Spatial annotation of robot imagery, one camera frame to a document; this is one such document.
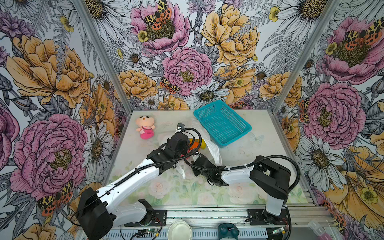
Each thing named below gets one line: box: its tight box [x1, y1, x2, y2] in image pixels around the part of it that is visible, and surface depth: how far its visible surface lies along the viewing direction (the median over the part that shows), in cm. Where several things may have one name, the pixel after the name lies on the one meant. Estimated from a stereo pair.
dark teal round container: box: [217, 222, 240, 240], surface depth 66 cm
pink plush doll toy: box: [135, 115, 156, 140], surface depth 107 cm
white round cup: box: [167, 220, 192, 240], surface depth 71 cm
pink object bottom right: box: [307, 220, 333, 240], surface depth 71 cm
